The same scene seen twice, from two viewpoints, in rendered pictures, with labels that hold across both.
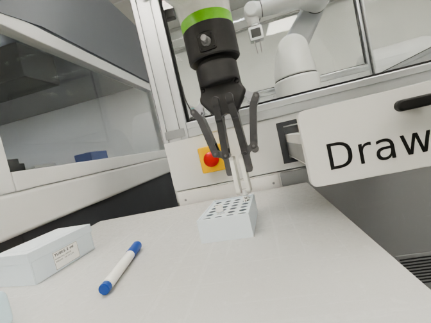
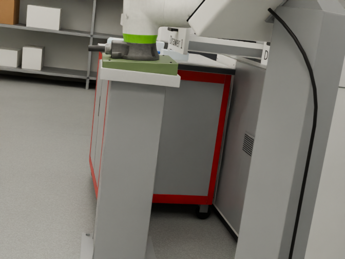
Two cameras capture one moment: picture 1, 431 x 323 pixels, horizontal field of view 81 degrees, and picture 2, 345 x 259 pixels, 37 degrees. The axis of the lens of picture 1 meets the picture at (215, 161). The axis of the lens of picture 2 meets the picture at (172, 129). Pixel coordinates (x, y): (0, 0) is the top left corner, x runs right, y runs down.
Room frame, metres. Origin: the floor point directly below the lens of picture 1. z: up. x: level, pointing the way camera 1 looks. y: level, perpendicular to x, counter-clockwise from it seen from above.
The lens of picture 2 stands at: (-0.53, -2.28, 0.98)
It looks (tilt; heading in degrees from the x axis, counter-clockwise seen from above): 13 degrees down; 66
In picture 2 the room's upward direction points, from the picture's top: 7 degrees clockwise
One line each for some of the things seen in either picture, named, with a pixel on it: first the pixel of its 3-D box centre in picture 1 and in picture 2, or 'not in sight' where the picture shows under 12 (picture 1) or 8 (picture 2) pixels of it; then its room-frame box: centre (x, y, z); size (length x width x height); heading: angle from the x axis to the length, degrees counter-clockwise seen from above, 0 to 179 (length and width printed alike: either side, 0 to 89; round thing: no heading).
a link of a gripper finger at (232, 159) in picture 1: (235, 175); not in sight; (0.46, -0.03, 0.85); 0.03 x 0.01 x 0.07; 167
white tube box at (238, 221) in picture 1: (230, 216); (174, 54); (0.44, 0.00, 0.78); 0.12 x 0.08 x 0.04; 166
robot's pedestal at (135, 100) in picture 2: not in sight; (127, 164); (0.11, -0.46, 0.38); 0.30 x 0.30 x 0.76; 76
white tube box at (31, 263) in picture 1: (48, 252); (151, 45); (0.45, 0.33, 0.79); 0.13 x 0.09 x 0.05; 162
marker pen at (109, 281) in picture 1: (123, 263); not in sight; (0.36, 0.17, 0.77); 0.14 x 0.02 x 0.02; 0
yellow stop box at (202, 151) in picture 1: (213, 157); not in sight; (0.69, 0.00, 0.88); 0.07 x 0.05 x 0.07; 80
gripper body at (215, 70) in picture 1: (221, 90); not in sight; (0.46, -0.04, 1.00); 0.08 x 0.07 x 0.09; 77
